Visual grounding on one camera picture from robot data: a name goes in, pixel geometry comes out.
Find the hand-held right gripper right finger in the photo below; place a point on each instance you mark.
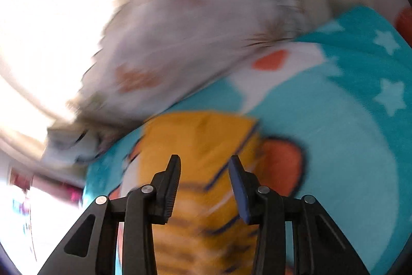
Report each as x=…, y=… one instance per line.
x=239, y=191

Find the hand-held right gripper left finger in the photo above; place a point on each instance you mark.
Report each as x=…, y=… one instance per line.
x=170, y=188

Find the yellow striped sweater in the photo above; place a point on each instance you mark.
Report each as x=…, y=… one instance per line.
x=196, y=140

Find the teal star print blanket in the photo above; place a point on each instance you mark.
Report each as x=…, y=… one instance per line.
x=341, y=133

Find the orange leaf print pillow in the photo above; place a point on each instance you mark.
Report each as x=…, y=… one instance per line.
x=193, y=30

